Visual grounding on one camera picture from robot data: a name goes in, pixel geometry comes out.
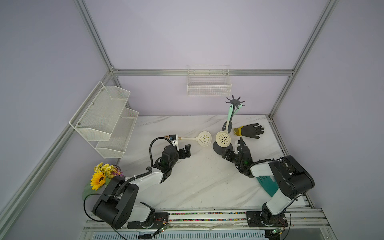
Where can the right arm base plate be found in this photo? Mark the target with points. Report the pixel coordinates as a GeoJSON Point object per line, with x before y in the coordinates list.
{"type": "Point", "coordinates": [262, 219]}

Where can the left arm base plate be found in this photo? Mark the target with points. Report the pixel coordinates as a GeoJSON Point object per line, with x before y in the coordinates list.
{"type": "Point", "coordinates": [156, 221]}

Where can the aluminium frame rail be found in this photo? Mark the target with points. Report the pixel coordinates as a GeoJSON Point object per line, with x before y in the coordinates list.
{"type": "Point", "coordinates": [132, 72]}

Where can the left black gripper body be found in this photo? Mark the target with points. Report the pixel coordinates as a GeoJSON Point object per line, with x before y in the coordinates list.
{"type": "Point", "coordinates": [179, 154]}

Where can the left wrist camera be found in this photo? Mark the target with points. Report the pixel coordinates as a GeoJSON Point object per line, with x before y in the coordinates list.
{"type": "Point", "coordinates": [174, 139]}

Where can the yellow artificial sunflower bouquet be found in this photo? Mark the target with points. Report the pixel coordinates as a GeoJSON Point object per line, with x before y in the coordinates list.
{"type": "Point", "coordinates": [101, 177]}

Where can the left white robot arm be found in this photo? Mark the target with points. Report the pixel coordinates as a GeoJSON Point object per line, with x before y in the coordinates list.
{"type": "Point", "coordinates": [117, 205]}

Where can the black yellow work glove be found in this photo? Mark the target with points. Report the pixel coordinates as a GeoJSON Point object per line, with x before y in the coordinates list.
{"type": "Point", "coordinates": [250, 131]}

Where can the white wire wall basket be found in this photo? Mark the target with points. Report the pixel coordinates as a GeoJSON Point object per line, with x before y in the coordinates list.
{"type": "Point", "coordinates": [209, 86]}

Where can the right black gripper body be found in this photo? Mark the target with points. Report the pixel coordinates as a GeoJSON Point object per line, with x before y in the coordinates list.
{"type": "Point", "coordinates": [233, 158]}

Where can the grey skimmer mint handle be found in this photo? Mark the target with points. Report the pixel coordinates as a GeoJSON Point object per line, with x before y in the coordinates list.
{"type": "Point", "coordinates": [236, 109]}

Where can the white mesh two-tier shelf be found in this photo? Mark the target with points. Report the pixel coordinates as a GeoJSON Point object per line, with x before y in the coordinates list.
{"type": "Point", "coordinates": [105, 121]}

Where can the green work glove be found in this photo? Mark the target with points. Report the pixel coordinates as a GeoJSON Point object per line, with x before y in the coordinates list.
{"type": "Point", "coordinates": [269, 184]}

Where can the dark grey utensil rack stand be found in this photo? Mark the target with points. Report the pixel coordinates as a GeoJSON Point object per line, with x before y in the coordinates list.
{"type": "Point", "coordinates": [218, 150]}

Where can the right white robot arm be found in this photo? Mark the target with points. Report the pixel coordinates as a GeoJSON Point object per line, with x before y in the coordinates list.
{"type": "Point", "coordinates": [291, 178]}

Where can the white skimmer wooden handle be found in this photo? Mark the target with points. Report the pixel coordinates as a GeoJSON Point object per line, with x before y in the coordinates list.
{"type": "Point", "coordinates": [204, 139]}

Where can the cream skimmer mint handle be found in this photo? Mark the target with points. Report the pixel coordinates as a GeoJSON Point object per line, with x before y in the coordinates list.
{"type": "Point", "coordinates": [223, 138]}

